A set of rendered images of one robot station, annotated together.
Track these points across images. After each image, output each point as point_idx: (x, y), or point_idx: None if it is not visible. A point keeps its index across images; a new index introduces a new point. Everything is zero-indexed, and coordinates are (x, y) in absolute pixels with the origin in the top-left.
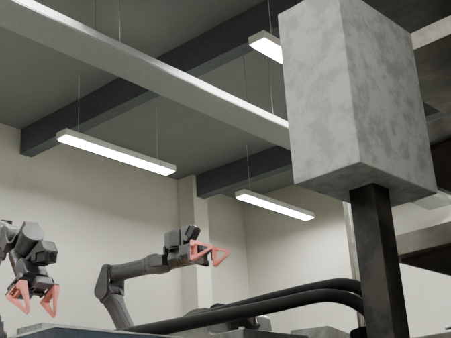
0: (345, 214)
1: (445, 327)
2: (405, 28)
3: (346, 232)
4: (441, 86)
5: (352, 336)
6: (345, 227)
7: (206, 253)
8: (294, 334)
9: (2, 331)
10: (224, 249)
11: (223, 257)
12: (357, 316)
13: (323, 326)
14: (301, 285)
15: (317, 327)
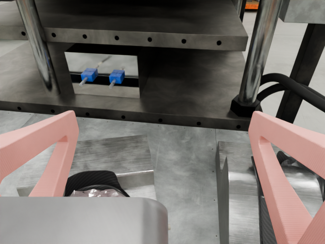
0: (277, 19)
1: (112, 86)
2: None
3: (271, 35)
4: None
5: (255, 110)
6: (273, 30)
7: (260, 175)
8: (240, 143)
9: None
10: (58, 126)
11: (65, 177)
12: (255, 97)
13: (147, 138)
14: (307, 89)
15: (148, 144)
